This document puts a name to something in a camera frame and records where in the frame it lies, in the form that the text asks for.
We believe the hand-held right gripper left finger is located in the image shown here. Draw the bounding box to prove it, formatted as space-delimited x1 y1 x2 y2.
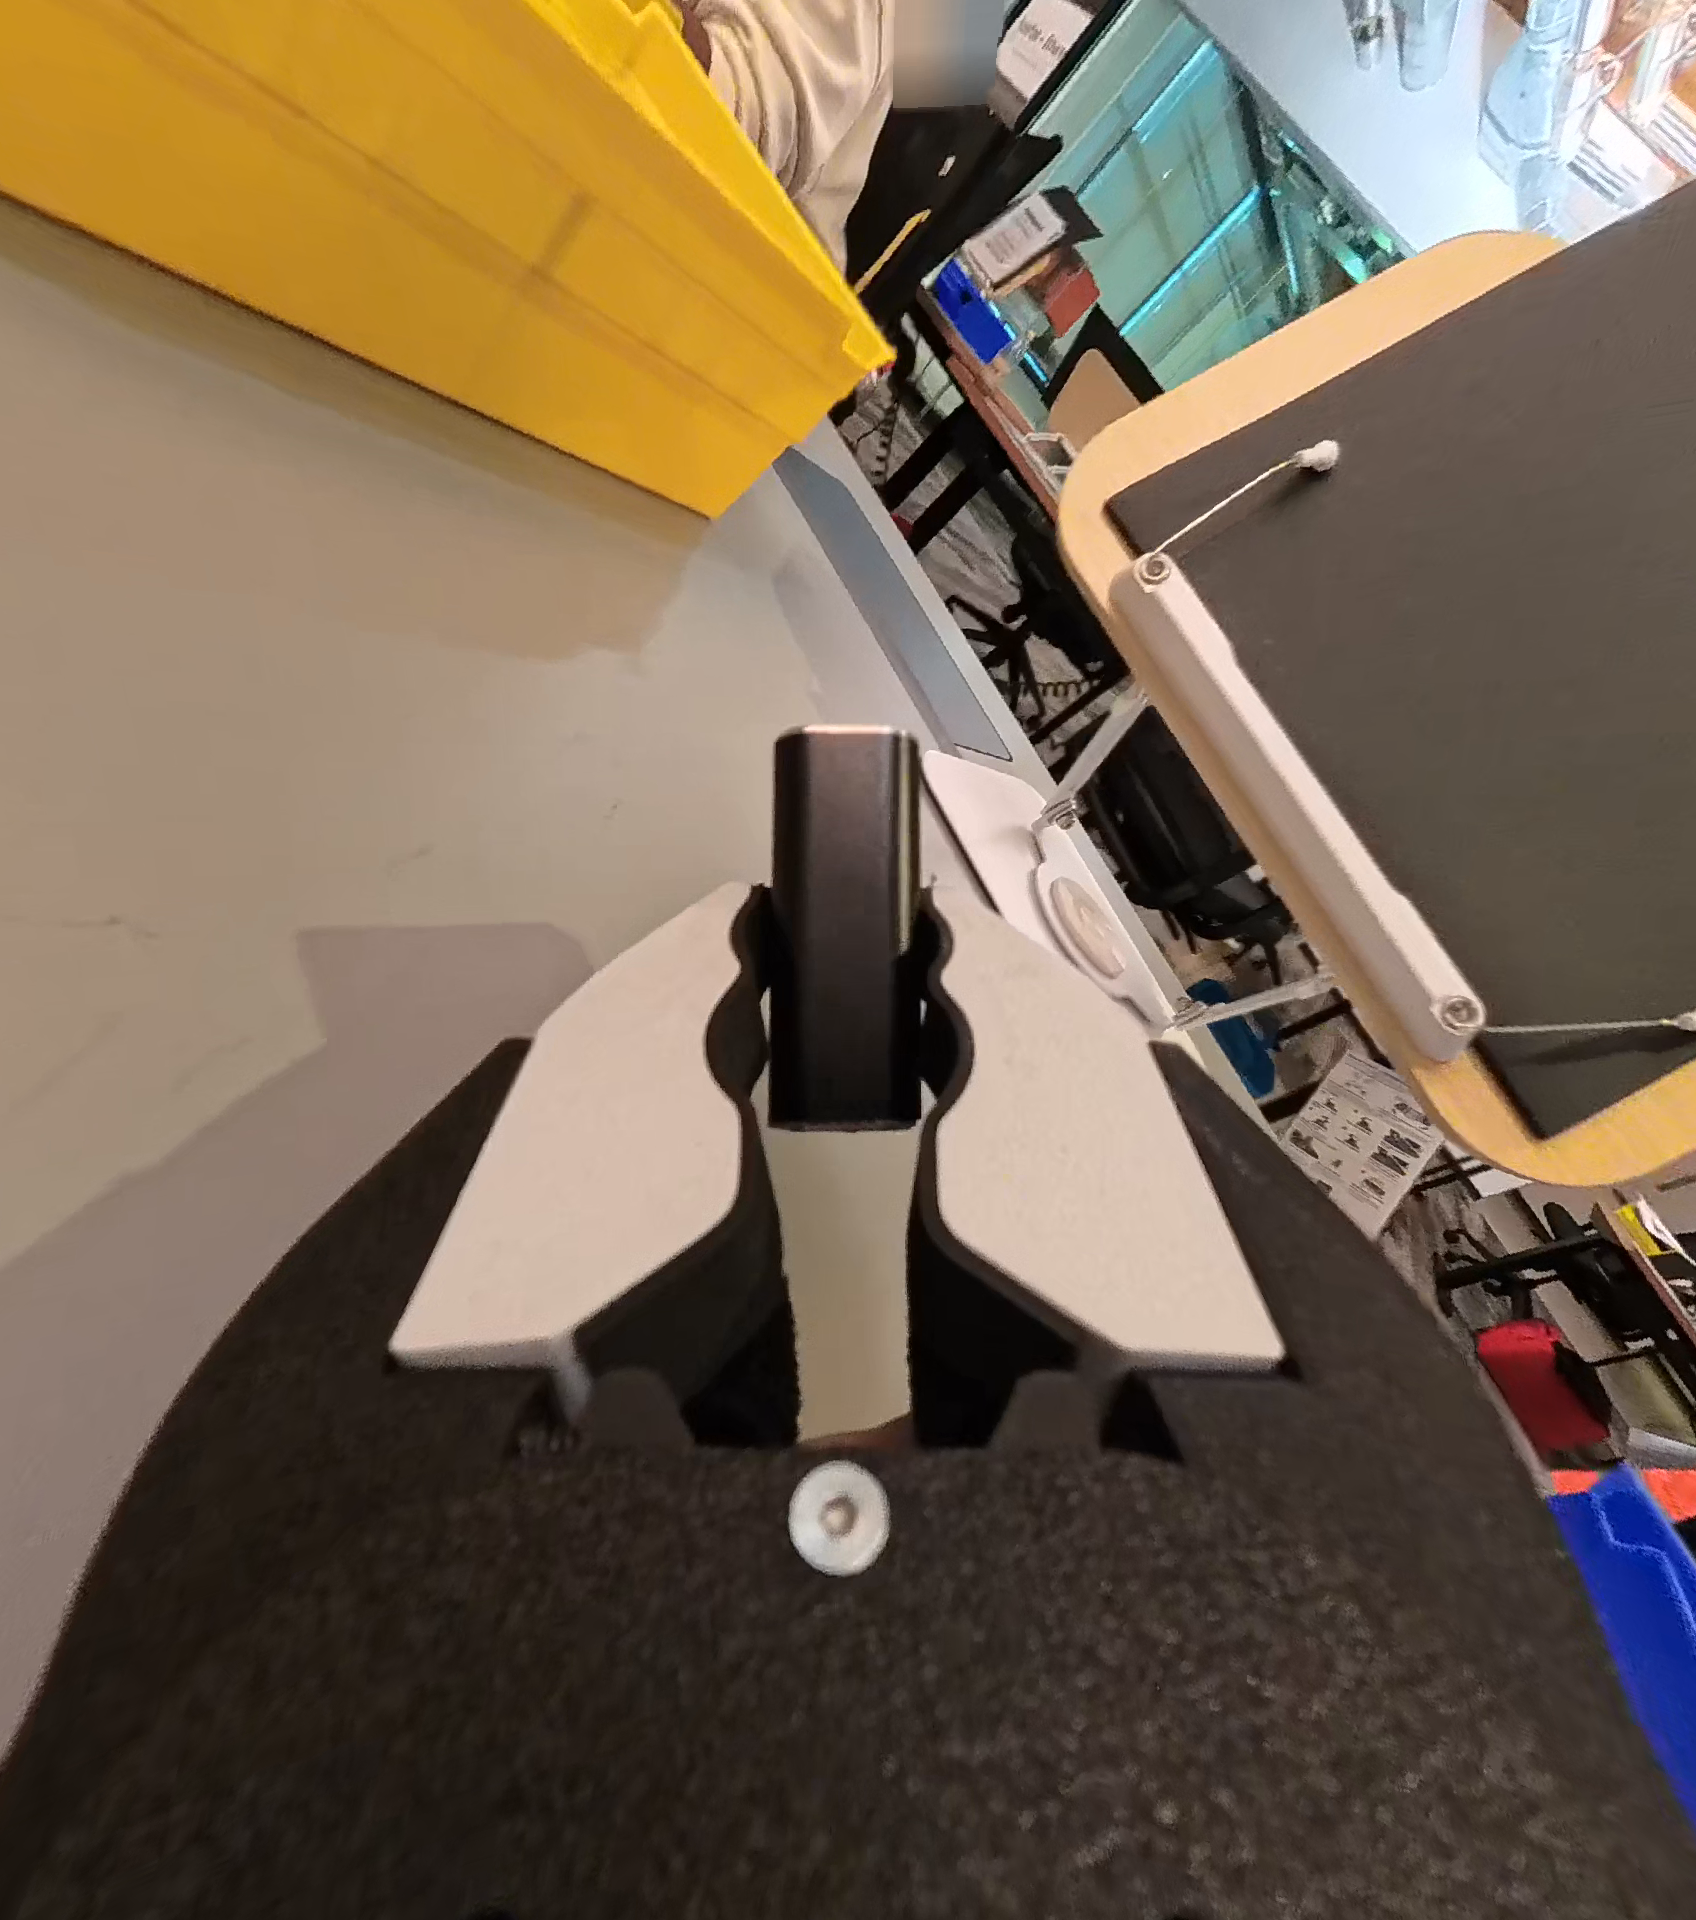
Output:
386 883 801 1446

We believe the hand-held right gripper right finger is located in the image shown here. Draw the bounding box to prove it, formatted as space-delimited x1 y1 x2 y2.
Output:
909 883 1288 1450

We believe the black ethernet splitter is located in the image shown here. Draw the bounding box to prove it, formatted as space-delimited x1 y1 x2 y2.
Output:
764 725 928 1130

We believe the blue plastic bin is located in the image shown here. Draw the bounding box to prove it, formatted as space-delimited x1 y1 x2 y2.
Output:
1545 1466 1696 1920

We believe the blue bag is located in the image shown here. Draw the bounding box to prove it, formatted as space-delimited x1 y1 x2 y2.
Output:
1184 982 1278 1098

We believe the white tablet stand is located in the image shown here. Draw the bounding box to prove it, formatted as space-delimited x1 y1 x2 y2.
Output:
923 563 1488 1068

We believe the printed paper sign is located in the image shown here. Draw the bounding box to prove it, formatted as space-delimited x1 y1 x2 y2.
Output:
1283 1050 1442 1240

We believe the red storage box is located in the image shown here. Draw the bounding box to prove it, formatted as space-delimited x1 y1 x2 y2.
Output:
1475 1321 1616 1459

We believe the black wood-framed board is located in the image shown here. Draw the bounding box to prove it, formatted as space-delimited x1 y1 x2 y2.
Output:
1059 127 1696 1188

